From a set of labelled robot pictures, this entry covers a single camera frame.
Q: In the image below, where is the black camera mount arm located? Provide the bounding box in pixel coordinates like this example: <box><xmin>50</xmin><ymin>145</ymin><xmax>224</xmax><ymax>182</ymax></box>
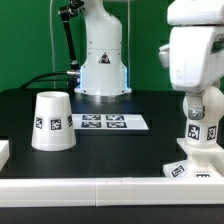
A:
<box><xmin>58</xmin><ymin>0</ymin><xmax>84</xmax><ymax>70</ymax></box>

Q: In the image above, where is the white left fence bar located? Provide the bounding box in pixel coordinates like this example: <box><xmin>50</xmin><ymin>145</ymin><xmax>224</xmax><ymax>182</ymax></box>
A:
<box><xmin>0</xmin><ymin>140</ymin><xmax>10</xmax><ymax>171</ymax></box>

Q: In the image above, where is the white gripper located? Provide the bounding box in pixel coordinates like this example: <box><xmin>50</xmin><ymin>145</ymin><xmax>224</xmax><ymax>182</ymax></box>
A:
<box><xmin>169</xmin><ymin>26</ymin><xmax>224</xmax><ymax>120</ymax></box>

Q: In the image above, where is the white hanging cable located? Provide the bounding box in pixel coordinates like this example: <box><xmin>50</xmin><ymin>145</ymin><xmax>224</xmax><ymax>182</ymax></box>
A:
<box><xmin>48</xmin><ymin>0</ymin><xmax>57</xmax><ymax>90</ymax></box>

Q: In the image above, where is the white fence bar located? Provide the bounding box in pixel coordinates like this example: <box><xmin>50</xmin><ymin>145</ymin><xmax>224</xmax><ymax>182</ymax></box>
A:
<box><xmin>0</xmin><ymin>178</ymin><xmax>224</xmax><ymax>207</ymax></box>
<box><xmin>0</xmin><ymin>140</ymin><xmax>10</xmax><ymax>171</ymax></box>

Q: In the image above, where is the white marker sheet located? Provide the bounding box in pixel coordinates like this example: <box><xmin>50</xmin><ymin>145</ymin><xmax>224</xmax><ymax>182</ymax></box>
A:
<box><xmin>72</xmin><ymin>114</ymin><xmax>148</xmax><ymax>130</ymax></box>

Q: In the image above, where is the white lamp base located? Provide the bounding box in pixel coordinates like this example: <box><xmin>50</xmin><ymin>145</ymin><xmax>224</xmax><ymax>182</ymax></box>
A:
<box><xmin>163</xmin><ymin>138</ymin><xmax>224</xmax><ymax>178</ymax></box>

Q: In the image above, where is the white lamp bulb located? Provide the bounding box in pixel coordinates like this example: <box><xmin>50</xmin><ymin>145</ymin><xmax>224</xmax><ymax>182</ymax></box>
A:
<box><xmin>185</xmin><ymin>86</ymin><xmax>224</xmax><ymax>148</ymax></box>

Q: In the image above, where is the black cable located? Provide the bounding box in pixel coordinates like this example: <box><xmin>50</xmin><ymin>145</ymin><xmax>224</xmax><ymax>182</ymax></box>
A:
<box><xmin>19</xmin><ymin>69</ymin><xmax>82</xmax><ymax>90</ymax></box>

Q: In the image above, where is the white lamp shade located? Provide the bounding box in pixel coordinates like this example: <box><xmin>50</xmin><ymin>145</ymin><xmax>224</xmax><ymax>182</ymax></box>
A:
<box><xmin>31</xmin><ymin>91</ymin><xmax>76</xmax><ymax>151</ymax></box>

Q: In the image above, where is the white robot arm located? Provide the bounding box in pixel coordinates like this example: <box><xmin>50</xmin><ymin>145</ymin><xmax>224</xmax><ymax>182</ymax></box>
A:
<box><xmin>75</xmin><ymin>0</ymin><xmax>224</xmax><ymax>120</ymax></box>

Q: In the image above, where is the white front fence bar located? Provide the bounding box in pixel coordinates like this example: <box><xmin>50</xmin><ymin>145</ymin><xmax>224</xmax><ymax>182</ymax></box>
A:
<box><xmin>0</xmin><ymin>178</ymin><xmax>224</xmax><ymax>207</ymax></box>

